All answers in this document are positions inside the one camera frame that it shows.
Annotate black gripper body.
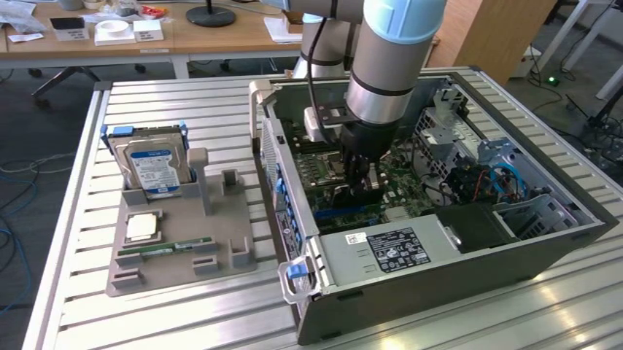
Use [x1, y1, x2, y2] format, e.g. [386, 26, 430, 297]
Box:
[340, 122, 396, 165]

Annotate low profile graphics card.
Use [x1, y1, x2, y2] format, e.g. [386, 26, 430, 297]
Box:
[329, 184, 385, 213]

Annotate CPU socket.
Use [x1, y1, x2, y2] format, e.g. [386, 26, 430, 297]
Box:
[322, 151, 345, 179]

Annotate green motherboard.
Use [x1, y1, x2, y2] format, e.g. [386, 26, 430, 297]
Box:
[280, 122, 441, 236]

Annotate blue expansion slot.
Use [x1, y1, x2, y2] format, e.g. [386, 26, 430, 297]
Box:
[312, 204, 366, 221]

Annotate silver chipset heatsink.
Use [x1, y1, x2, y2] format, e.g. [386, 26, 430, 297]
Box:
[382, 208, 414, 223]

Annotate perforated metal disk bay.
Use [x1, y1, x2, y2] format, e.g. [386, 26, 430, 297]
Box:
[412, 106, 488, 183]

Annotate black plastic shroud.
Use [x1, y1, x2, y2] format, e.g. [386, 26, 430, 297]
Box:
[434, 202, 520, 254]

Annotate grey power supply unit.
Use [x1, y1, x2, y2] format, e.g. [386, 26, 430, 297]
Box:
[304, 214, 461, 287]

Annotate white paper stack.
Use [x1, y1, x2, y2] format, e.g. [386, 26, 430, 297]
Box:
[261, 16, 305, 44]

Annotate grey printed parts rack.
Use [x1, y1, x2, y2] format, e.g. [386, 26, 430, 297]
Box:
[104, 147, 258, 298]

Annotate dark grey PC case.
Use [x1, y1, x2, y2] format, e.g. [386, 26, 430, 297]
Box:
[246, 65, 620, 346]

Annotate silver disk bay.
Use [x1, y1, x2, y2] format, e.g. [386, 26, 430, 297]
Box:
[490, 192, 596, 244]

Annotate wooden cabinet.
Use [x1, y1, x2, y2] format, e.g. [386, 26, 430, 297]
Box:
[430, 0, 559, 85]

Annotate hard disk with blue label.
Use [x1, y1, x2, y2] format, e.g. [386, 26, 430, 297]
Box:
[120, 140, 194, 201]

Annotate wooden desk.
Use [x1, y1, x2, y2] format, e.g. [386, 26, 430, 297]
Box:
[0, 0, 441, 79]

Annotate green RAM stick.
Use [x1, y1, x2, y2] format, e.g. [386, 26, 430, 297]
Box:
[117, 237, 214, 256]

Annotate silver CPU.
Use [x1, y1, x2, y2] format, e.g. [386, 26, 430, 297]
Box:
[124, 214, 160, 241]

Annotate black round lamp base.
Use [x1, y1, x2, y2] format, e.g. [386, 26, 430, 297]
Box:
[184, 0, 238, 28]

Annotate hard disk with blue caddy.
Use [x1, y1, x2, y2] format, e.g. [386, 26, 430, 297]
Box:
[98, 122, 190, 193]

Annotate white cube box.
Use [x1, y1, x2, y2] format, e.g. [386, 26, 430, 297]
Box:
[132, 18, 164, 44]

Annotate white flat box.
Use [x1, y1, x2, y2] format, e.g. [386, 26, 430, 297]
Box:
[93, 28, 137, 47]

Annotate white tape roll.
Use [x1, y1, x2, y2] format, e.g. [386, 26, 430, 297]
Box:
[96, 20, 128, 37]

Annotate black chair base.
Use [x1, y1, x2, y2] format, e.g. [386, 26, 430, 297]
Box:
[29, 64, 149, 109]

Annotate white box with black top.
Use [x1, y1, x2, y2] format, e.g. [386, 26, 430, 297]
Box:
[48, 17, 92, 42]

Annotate crumpled plastic bag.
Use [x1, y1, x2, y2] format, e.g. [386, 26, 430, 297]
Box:
[0, 0, 49, 36]

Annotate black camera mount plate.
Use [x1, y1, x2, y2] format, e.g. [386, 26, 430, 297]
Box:
[314, 104, 360, 128]

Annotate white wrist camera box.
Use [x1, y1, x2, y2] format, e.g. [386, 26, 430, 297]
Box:
[304, 106, 337, 142]

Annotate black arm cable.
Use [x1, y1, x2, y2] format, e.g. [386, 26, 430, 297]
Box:
[304, 0, 341, 145]

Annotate blue wire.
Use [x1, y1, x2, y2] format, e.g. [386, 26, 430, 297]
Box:
[488, 163, 531, 201]

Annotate white floor cable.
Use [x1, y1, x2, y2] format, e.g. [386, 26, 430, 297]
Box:
[0, 151, 74, 175]

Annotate blue floor cable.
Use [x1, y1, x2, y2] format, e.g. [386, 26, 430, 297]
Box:
[0, 171, 40, 314]

